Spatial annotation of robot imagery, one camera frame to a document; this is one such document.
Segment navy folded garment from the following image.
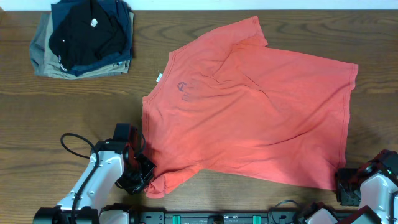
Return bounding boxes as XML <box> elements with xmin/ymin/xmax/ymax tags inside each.
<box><xmin>49</xmin><ymin>0</ymin><xmax>132</xmax><ymax>77</ymax></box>

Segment coral red t-shirt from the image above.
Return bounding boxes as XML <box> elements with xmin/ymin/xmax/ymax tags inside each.
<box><xmin>142</xmin><ymin>17</ymin><xmax>358</xmax><ymax>198</ymax></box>

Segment khaki folded garment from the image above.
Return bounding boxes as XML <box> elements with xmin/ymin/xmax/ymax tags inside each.
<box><xmin>44</xmin><ymin>14</ymin><xmax>131</xmax><ymax>80</ymax></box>

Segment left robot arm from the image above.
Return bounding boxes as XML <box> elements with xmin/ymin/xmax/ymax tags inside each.
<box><xmin>32</xmin><ymin>139</ymin><xmax>155</xmax><ymax>224</ymax></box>

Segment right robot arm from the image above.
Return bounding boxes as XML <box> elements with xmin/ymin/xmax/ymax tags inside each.
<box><xmin>294</xmin><ymin>149</ymin><xmax>397</xmax><ymax>224</ymax></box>

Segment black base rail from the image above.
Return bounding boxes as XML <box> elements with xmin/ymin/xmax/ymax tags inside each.
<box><xmin>130</xmin><ymin>211</ymin><xmax>306</xmax><ymax>224</ymax></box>

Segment grey folded garment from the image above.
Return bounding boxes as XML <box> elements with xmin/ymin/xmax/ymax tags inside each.
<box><xmin>29</xmin><ymin>13</ymin><xmax>50</xmax><ymax>77</ymax></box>

